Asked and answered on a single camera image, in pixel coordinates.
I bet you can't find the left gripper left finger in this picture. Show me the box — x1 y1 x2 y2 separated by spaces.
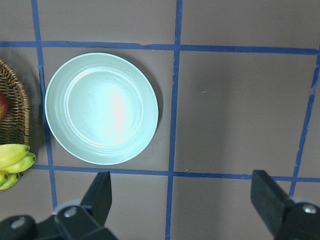
54 171 112 240

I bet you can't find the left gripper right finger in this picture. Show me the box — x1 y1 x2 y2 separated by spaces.
250 170 320 240

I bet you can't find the light green plate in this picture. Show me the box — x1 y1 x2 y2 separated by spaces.
45 52 159 165

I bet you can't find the banana bunch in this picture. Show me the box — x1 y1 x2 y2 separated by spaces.
0 143 36 192

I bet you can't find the wicker basket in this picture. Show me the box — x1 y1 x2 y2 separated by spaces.
0 57 31 193

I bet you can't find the red apple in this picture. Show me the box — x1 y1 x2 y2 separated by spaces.
0 91 8 120

